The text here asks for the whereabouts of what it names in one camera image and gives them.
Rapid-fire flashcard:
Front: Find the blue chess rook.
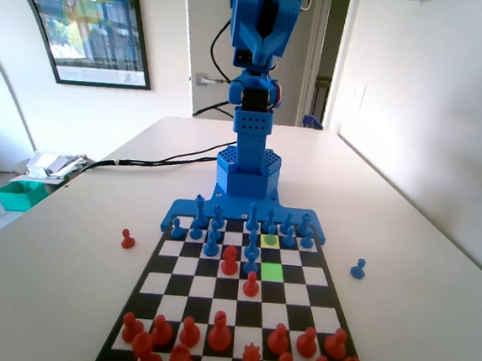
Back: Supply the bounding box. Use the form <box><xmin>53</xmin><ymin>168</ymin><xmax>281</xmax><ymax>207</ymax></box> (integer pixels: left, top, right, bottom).
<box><xmin>295</xmin><ymin>213</ymin><xmax>312</xmax><ymax>238</ymax></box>
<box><xmin>210</xmin><ymin>205</ymin><xmax>228</xmax><ymax>233</ymax></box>

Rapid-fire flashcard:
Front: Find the red chess pawn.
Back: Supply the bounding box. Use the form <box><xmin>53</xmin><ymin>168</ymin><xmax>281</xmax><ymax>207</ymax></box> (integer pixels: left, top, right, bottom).
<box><xmin>119</xmin><ymin>227</ymin><xmax>138</xmax><ymax>252</ymax></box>
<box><xmin>266</xmin><ymin>321</ymin><xmax>293</xmax><ymax>357</ymax></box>
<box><xmin>322</xmin><ymin>326</ymin><xmax>350</xmax><ymax>361</ymax></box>
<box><xmin>149</xmin><ymin>313</ymin><xmax>176</xmax><ymax>349</ymax></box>
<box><xmin>294</xmin><ymin>325</ymin><xmax>321</xmax><ymax>359</ymax></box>
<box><xmin>242</xmin><ymin>269</ymin><xmax>262</xmax><ymax>299</ymax></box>
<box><xmin>119</xmin><ymin>311</ymin><xmax>146</xmax><ymax>346</ymax></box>
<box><xmin>177</xmin><ymin>315</ymin><xmax>204</xmax><ymax>350</ymax></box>

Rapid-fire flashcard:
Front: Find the green plastic box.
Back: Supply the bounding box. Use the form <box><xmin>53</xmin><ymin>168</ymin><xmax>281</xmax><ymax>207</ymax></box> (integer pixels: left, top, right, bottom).
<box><xmin>0</xmin><ymin>178</ymin><xmax>49</xmax><ymax>215</ymax></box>

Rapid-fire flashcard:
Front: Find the blue pawn centre left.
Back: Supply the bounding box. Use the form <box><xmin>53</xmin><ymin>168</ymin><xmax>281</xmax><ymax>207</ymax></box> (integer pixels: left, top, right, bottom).
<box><xmin>245</xmin><ymin>227</ymin><xmax>261</xmax><ymax>259</ymax></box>

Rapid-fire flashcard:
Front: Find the white door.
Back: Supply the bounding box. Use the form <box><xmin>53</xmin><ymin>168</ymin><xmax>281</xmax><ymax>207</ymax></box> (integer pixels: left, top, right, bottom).
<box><xmin>174</xmin><ymin>0</ymin><xmax>325</xmax><ymax>131</ymax></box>

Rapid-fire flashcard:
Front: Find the black framed poster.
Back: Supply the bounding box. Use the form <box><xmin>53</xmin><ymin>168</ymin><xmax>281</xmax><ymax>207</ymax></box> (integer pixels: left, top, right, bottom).
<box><xmin>0</xmin><ymin>0</ymin><xmax>160</xmax><ymax>93</ymax></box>

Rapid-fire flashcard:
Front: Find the silver door handle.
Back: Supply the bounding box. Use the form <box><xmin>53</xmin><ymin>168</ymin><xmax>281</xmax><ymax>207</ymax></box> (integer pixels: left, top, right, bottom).
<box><xmin>194</xmin><ymin>72</ymin><xmax>234</xmax><ymax>88</ymax></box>

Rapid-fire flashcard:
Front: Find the blue chess queen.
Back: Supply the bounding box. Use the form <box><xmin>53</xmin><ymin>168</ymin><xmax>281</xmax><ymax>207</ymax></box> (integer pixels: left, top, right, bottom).
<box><xmin>191</xmin><ymin>194</ymin><xmax>209</xmax><ymax>231</ymax></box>

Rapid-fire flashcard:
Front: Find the blue chair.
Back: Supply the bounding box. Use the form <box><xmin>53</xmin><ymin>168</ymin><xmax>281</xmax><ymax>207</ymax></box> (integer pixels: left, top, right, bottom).
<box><xmin>299</xmin><ymin>113</ymin><xmax>326</xmax><ymax>131</ymax></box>

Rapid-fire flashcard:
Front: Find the blue chess bishop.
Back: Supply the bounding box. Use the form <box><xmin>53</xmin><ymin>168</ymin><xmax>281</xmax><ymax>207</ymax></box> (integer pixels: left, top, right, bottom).
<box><xmin>262</xmin><ymin>206</ymin><xmax>278</xmax><ymax>235</ymax></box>

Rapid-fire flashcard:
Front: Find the white arched panel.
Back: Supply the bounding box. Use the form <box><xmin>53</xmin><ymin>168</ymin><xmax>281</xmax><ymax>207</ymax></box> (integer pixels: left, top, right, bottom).
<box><xmin>0</xmin><ymin>0</ymin><xmax>66</xmax><ymax>178</ymax></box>

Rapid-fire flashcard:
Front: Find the black camera cable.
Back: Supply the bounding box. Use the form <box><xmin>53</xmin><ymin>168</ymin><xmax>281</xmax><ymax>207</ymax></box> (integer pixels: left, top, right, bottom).
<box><xmin>192</xmin><ymin>16</ymin><xmax>246</xmax><ymax>122</ymax></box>

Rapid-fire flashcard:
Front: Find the black and white chessboard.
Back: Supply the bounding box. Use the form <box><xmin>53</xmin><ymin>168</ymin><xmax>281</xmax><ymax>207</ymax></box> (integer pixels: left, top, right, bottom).
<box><xmin>90</xmin><ymin>206</ymin><xmax>385</xmax><ymax>361</ymax></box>

